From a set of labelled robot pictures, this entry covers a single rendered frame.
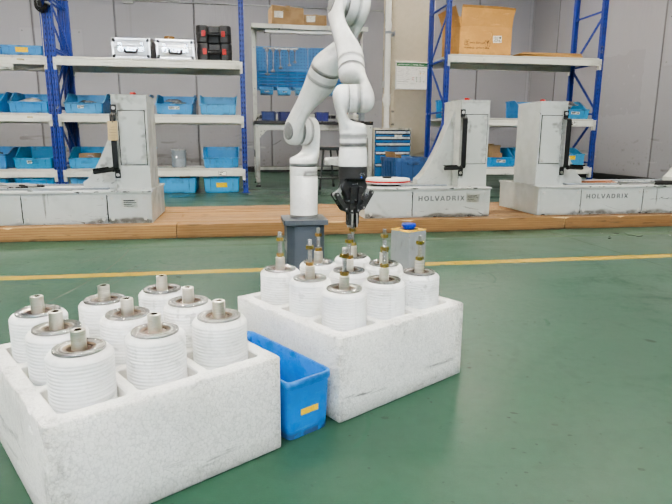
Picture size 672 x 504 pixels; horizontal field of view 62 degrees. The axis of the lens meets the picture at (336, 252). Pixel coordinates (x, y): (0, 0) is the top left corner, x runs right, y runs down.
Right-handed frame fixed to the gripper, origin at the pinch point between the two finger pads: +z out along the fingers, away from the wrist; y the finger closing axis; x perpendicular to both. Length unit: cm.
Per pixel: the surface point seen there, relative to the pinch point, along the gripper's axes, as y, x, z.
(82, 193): -26, 218, 10
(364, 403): -21, -34, 32
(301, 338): -29.3, -21.9, 20.3
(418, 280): -1.0, -27.1, 10.6
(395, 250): 14.0, -1.6, 9.6
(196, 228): 26, 185, 30
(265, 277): -28.0, -3.5, 11.0
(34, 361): -79, -22, 14
